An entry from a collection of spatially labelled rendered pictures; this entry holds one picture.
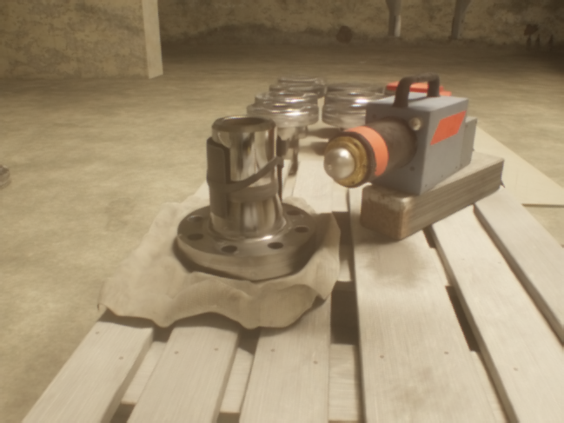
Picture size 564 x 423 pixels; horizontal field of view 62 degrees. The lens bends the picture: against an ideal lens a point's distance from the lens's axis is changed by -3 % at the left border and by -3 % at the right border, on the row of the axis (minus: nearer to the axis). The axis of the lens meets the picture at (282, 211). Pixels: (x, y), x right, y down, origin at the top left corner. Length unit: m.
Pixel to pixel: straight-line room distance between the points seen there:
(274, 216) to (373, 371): 0.34
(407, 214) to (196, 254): 0.42
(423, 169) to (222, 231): 0.40
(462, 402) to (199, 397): 0.31
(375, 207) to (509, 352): 0.41
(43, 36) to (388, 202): 4.61
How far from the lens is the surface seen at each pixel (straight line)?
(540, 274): 0.90
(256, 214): 0.83
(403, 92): 0.96
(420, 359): 0.68
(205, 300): 0.71
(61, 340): 1.01
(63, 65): 5.20
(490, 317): 0.79
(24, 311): 1.12
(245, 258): 0.79
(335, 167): 0.79
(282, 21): 9.87
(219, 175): 0.81
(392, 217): 0.97
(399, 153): 0.89
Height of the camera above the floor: 0.56
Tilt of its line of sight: 23 degrees down
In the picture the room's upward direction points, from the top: straight up
